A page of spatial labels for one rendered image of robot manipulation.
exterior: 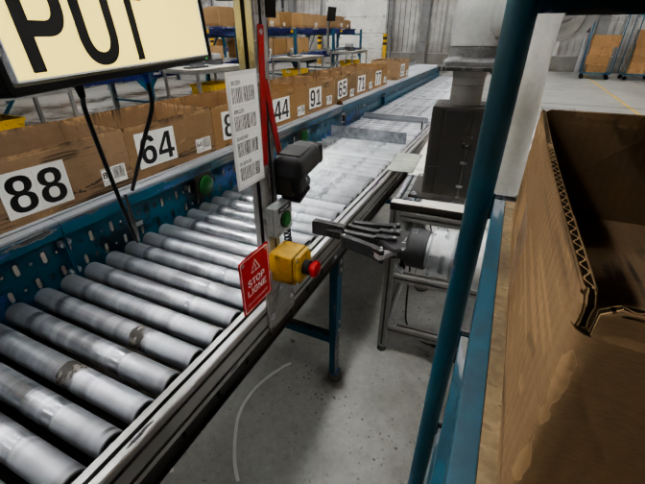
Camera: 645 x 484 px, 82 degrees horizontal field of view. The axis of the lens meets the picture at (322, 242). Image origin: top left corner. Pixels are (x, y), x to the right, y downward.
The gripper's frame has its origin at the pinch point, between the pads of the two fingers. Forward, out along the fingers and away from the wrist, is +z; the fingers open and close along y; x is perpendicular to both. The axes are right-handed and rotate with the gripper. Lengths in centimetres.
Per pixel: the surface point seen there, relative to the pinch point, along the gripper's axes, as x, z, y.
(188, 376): 20.7, 15.3, 29.2
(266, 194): -6.1, 13.2, 2.1
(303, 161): -12.5, 6.8, -2.5
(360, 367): 95, 7, -50
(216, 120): -5, 73, -55
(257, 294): 13.3, 11.8, 10.5
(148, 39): -34.3, 18.7, 19.3
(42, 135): -7, 102, -7
